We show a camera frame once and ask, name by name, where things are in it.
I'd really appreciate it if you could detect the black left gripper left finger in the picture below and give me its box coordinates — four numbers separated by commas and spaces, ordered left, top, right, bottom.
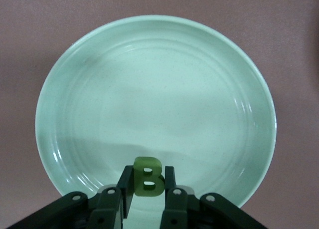
9, 165, 135, 229

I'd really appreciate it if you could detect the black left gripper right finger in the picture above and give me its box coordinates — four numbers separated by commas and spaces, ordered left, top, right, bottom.
159, 165, 275, 229

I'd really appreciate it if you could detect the green foam letter B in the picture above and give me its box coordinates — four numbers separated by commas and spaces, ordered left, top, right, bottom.
133, 156, 165, 197

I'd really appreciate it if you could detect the green plate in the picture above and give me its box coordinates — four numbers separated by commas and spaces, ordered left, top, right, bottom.
35, 13, 277, 211

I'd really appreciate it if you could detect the brown table cover sheet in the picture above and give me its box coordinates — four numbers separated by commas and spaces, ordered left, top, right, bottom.
0, 0, 319, 229

